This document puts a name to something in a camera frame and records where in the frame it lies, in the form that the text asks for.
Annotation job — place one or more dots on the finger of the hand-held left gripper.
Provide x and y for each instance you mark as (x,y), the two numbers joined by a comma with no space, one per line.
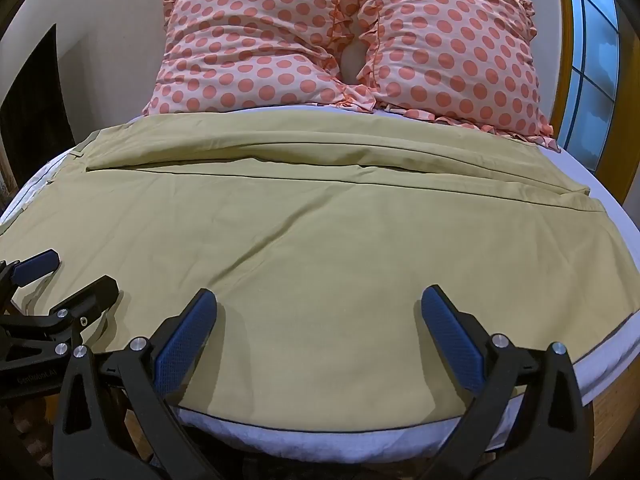
(36,261)
(90,299)

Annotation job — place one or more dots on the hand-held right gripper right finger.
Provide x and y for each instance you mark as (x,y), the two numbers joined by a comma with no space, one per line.
(452,347)

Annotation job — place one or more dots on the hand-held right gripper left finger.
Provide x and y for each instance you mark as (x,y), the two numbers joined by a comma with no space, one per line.
(184,347)

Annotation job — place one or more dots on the yellow-green bed blanket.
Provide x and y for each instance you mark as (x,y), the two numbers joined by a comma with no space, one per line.
(310,260)

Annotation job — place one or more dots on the dark door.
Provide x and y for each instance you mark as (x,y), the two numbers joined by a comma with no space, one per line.
(32,115)

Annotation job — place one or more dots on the bed with white sheet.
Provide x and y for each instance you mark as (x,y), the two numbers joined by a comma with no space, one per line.
(320,442)

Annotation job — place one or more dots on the pink polka dot pillow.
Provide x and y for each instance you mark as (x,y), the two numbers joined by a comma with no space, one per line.
(450,50)
(250,45)

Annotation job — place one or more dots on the wooden bed frame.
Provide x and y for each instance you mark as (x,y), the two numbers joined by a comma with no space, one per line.
(612,405)

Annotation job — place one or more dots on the window with yellow frame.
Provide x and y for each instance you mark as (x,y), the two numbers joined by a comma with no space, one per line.
(592,60)

